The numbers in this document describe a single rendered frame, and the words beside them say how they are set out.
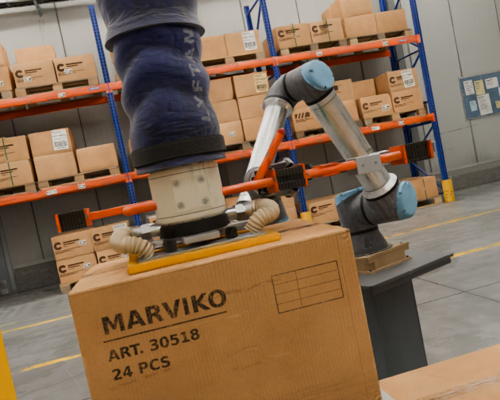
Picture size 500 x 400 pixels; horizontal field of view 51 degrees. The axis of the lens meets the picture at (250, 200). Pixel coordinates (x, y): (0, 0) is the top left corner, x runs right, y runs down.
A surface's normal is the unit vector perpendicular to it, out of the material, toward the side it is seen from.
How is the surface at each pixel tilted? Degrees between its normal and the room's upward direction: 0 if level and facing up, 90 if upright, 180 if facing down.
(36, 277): 89
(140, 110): 75
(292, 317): 90
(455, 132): 90
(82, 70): 92
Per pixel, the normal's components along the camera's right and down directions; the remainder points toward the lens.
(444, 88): 0.22, 0.01
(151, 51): 0.00, -0.29
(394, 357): 0.54, -0.07
